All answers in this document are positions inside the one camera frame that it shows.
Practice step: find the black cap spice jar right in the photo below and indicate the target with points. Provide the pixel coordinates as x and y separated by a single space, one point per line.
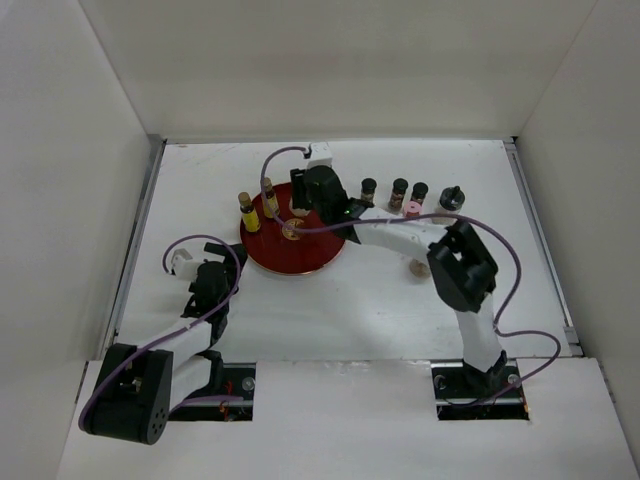
419 192

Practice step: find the dark lid nut jar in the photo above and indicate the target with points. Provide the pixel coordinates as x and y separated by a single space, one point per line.
419 269

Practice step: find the red round tray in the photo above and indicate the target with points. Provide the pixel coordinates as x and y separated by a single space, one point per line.
279 249

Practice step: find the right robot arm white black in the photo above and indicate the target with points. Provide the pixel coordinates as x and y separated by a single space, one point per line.
462 269

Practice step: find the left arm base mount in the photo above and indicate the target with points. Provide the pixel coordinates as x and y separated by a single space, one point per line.
227 397

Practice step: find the black grinder top jar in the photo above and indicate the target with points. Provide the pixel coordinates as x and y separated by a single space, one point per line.
451 201

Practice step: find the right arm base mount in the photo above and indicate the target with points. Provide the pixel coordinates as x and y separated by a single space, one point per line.
457 399

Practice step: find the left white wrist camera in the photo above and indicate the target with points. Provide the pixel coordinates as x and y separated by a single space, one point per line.
183 265

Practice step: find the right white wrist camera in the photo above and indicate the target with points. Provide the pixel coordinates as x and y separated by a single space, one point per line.
318 154

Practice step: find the black cap spice jar middle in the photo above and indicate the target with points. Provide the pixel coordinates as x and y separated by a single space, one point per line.
397 195

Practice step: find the yellow label bottle front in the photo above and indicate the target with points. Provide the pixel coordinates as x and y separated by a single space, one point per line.
250 217

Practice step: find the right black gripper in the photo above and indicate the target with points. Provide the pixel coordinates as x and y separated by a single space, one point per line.
300 188

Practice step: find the black cap spice jar left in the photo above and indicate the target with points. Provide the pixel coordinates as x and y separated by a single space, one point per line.
368 189

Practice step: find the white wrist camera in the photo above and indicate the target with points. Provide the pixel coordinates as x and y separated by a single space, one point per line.
318 154
183 265

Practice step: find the yellow label bottle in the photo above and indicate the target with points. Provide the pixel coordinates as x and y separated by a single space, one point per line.
250 217
270 202

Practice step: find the black cap spice jar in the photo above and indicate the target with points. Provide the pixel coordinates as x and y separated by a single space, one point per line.
419 192
397 195
368 189

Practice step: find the cream squeeze bottle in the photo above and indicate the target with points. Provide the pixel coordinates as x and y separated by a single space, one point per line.
298 212

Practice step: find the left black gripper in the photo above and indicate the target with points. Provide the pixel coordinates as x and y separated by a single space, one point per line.
228 260

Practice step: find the pink lid spice jar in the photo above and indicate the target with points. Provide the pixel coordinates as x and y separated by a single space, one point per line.
412 209

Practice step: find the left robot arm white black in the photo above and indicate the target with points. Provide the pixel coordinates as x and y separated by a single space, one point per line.
139 387

